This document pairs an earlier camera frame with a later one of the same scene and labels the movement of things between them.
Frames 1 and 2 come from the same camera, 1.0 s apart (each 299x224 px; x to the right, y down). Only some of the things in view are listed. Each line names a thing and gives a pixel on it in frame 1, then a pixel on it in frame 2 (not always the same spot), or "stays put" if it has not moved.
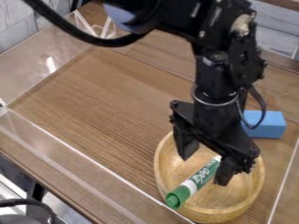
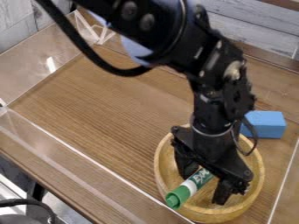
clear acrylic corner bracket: x=104 y=31 stays put
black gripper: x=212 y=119 → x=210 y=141
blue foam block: x=272 y=126 stays put
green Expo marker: x=175 y=198 stays put
